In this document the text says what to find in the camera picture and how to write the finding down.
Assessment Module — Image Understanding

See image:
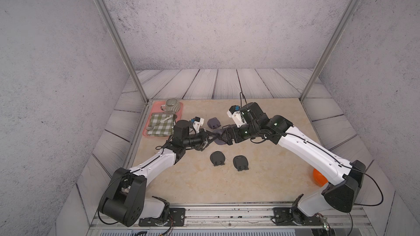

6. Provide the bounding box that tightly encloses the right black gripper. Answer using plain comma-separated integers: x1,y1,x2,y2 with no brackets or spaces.
218,125,260,145

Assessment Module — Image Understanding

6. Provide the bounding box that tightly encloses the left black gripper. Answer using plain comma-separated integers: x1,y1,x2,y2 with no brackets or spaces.
181,129,218,150

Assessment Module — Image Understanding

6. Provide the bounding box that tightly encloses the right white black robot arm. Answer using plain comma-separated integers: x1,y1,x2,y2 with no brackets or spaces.
220,102,366,219

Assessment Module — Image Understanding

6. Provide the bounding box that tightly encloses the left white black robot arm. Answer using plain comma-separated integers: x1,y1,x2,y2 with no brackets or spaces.
97,120,220,227

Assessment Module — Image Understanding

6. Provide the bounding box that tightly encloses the striped ceramic cup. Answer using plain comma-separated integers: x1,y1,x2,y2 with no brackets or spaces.
160,98,181,114

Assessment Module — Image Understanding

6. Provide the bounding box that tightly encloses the green checkered cloth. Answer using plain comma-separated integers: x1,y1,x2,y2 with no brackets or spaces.
145,113,176,137

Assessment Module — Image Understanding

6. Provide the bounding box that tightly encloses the pink plastic tray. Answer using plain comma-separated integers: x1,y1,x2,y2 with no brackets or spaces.
142,101,183,137

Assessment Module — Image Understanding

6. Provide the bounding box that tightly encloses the aluminium rail frame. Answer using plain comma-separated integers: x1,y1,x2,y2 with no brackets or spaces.
88,202,376,236

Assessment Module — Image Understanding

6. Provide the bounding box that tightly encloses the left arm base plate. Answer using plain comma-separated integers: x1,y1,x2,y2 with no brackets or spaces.
138,208,186,227

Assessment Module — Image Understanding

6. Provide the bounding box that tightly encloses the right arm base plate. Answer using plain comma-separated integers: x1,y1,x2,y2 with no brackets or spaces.
272,208,323,226

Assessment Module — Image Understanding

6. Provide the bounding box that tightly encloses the right metal corner post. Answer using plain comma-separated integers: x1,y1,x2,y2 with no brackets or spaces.
299,0,361,103

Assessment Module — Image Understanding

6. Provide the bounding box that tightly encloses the metal corner post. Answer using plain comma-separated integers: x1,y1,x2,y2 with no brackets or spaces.
94,0,149,103
299,0,361,103

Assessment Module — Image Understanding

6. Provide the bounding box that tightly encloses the left metal corner post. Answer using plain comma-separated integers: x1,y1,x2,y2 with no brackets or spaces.
94,0,149,103

